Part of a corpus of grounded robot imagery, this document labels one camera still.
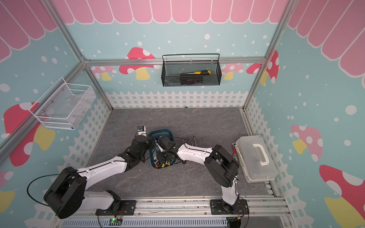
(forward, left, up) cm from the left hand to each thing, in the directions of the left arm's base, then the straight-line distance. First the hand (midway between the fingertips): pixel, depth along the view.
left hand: (150, 138), depth 88 cm
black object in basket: (+28, -25, +24) cm, 45 cm away
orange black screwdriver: (+4, -29, -11) cm, 31 cm away
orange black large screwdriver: (-23, -22, +19) cm, 37 cm away
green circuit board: (-42, +13, -14) cm, 47 cm away
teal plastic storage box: (-12, -3, -10) cm, 16 cm away
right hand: (-10, -6, -6) cm, 13 cm away
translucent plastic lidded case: (-16, -62, +1) cm, 64 cm away
